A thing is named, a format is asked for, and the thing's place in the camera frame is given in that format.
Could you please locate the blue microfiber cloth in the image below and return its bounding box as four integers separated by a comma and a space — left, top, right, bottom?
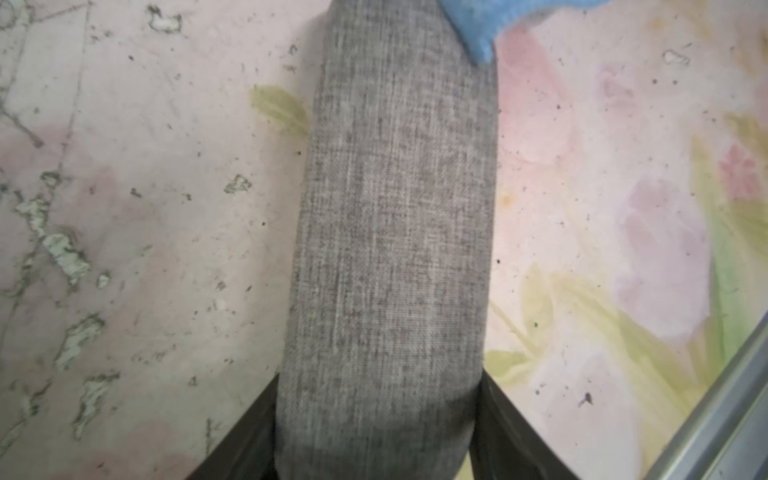
439, 0, 606, 65

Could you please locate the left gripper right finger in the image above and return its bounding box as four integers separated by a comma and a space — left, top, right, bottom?
469, 373, 577, 480

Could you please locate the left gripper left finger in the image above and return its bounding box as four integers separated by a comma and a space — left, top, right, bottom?
188, 375, 279, 480

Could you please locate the aluminium rail frame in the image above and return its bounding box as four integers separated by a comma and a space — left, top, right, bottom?
646, 318, 767, 479

